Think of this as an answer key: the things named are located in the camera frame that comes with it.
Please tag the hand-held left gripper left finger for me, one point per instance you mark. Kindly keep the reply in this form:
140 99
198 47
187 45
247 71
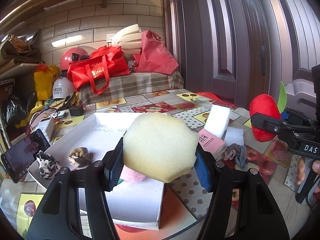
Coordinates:
115 172

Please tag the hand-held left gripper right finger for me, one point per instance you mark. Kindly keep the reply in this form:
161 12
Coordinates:
201 172

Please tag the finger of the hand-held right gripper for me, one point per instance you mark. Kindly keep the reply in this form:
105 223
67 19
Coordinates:
267 123
297 118

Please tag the red apple plush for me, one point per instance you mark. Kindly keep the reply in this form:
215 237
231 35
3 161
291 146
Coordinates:
262 105

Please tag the pink packet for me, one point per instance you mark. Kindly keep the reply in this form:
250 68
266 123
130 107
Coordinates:
210 142

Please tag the white cardboard box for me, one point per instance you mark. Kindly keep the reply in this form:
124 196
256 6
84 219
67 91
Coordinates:
140 205

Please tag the white sponge block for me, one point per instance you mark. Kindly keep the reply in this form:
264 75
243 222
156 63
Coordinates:
217 121

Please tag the yellow sponge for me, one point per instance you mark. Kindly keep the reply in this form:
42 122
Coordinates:
160 142

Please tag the person's right hand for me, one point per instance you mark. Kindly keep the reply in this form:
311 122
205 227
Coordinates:
301 171

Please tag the pink fluffy scrunchie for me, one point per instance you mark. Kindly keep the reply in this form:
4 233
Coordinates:
132 176

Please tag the grey plastic object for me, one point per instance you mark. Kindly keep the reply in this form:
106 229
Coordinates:
300 90

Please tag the brown braided scrunchie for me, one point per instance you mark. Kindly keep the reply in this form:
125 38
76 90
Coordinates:
80 156

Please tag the red plastic stool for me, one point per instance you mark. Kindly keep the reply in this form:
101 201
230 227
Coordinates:
212 96

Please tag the black white patterned scrunchie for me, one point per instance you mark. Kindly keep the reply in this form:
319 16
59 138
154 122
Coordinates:
48 166

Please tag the black power adapter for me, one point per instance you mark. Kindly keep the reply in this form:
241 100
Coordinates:
76 111

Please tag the white charger box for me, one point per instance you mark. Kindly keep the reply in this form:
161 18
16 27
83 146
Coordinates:
46 127

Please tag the plaid cloth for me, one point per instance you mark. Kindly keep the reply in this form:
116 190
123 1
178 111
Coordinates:
140 85

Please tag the brown panelled door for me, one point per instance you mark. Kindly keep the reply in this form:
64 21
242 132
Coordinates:
225 42

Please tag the black smartphone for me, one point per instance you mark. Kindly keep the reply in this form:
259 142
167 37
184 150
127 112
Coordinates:
25 152

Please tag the white helmet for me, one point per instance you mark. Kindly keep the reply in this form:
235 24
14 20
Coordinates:
63 87

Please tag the red tote bag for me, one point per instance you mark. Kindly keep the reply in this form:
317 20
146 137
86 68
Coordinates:
100 67

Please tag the yellow shopping bag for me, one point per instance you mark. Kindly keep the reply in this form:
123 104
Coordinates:
43 85

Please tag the black plastic bag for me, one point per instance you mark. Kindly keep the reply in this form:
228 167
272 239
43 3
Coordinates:
17 107

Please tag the pink helmet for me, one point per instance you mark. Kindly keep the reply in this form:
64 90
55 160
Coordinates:
66 60

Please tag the red plastic bag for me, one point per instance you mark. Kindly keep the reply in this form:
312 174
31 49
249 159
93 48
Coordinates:
155 55

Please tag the white foam strips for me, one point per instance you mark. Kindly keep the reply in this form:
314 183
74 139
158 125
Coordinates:
125 36

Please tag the white wall socket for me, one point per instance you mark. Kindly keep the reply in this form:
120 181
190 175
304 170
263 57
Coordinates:
111 38

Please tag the wall shelf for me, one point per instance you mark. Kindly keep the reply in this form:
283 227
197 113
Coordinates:
15 67

